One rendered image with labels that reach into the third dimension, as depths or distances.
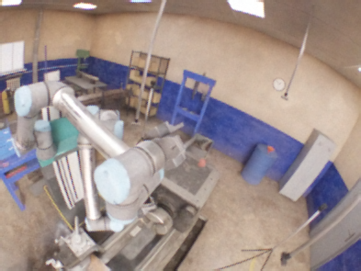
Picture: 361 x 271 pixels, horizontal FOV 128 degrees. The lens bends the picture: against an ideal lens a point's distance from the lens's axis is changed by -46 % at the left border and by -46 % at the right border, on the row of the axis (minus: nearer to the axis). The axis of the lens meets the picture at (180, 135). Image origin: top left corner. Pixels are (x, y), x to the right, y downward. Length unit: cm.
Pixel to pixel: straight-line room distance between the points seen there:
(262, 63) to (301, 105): 137
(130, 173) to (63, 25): 754
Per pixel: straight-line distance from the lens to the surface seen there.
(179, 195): 126
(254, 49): 417
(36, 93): 73
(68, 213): 233
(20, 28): 732
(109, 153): 54
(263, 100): 412
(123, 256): 160
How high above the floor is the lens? 227
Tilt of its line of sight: 29 degrees down
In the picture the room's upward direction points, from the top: 17 degrees clockwise
